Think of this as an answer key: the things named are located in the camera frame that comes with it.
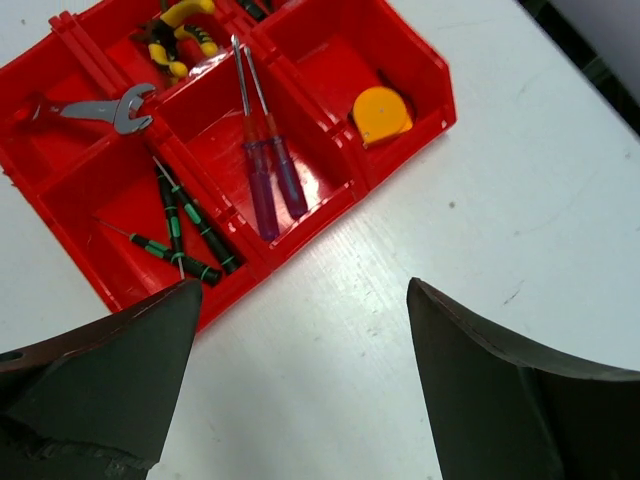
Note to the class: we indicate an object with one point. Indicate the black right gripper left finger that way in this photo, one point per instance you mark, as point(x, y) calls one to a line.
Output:
point(97, 402)

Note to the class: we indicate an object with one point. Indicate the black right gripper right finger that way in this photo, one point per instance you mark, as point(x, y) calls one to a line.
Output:
point(503, 406)

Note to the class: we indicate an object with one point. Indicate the green black precision screwdriver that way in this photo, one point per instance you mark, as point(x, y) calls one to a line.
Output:
point(216, 245)
point(186, 264)
point(172, 216)

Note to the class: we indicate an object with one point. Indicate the blue red handled screwdriver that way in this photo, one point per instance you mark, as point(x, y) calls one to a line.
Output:
point(287, 174)

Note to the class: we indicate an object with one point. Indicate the silver open-end wrench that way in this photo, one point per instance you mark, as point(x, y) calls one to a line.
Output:
point(121, 114)

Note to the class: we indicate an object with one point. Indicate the yellow tape measure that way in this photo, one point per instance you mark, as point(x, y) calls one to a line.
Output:
point(380, 114)

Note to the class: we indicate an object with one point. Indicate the yellow handled pliers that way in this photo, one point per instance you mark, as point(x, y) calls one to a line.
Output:
point(180, 55)
point(178, 13)

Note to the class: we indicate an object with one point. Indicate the red black utility knife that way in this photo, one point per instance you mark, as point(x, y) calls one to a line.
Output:
point(253, 9)

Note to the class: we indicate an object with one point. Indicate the red six-compartment organizer tray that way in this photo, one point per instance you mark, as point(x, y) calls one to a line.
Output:
point(313, 58)

